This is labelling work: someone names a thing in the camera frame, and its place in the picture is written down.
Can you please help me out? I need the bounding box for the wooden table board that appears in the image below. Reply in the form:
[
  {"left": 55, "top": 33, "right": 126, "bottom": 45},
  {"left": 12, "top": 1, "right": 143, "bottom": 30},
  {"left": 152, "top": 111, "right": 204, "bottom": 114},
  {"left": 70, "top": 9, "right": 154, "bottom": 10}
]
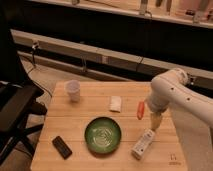
[{"left": 31, "top": 82, "right": 187, "bottom": 171}]

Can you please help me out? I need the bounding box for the white folded napkin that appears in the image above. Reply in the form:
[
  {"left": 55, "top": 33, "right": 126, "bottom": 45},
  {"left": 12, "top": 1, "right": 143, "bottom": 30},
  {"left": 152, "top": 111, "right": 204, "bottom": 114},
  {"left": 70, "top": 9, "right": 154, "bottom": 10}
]
[{"left": 110, "top": 96, "right": 122, "bottom": 112}]

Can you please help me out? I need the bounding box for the white plastic cup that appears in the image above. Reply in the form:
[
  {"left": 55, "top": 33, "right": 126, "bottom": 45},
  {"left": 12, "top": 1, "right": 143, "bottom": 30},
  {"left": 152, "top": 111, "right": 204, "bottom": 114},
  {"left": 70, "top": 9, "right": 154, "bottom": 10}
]
[{"left": 65, "top": 80, "right": 80, "bottom": 102}]

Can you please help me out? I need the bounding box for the green ceramic bowl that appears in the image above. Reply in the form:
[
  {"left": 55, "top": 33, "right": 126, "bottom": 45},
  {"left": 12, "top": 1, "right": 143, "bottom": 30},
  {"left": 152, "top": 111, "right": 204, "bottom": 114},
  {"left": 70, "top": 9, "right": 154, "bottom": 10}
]
[{"left": 84, "top": 117, "right": 122, "bottom": 154}]

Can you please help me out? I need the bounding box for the white lotion bottle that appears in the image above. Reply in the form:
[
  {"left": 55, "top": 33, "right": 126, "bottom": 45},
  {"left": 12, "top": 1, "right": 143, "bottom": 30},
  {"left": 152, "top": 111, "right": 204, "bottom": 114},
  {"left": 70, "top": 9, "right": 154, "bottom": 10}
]
[{"left": 131, "top": 129, "right": 155, "bottom": 159}]

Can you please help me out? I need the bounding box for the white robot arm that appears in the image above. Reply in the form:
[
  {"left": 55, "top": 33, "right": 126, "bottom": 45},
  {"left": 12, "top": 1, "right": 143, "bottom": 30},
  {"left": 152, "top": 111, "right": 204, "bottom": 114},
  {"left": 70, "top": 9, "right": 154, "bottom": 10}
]
[{"left": 146, "top": 68, "right": 213, "bottom": 128}]

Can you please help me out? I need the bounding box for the black phone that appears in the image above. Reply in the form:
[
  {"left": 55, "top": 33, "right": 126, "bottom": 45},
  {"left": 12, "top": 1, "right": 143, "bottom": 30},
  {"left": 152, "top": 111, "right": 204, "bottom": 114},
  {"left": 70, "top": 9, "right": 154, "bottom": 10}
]
[{"left": 52, "top": 136, "right": 72, "bottom": 160}]

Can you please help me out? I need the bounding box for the black chair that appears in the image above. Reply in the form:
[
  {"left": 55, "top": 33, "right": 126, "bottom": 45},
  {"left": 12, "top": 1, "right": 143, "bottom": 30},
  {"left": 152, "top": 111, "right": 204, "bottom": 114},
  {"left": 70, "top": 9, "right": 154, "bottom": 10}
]
[{"left": 0, "top": 17, "right": 47, "bottom": 165}]

